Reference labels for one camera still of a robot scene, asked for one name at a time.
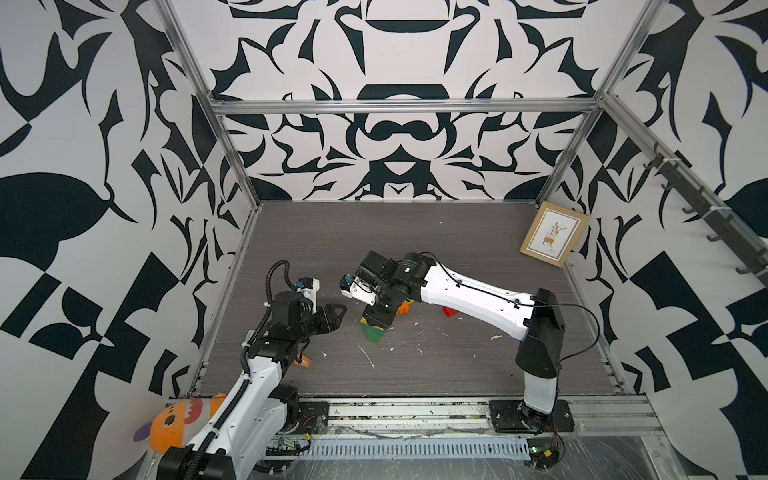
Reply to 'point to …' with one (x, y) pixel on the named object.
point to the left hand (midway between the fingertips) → (334, 304)
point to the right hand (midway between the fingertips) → (370, 309)
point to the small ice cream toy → (305, 361)
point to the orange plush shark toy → (178, 423)
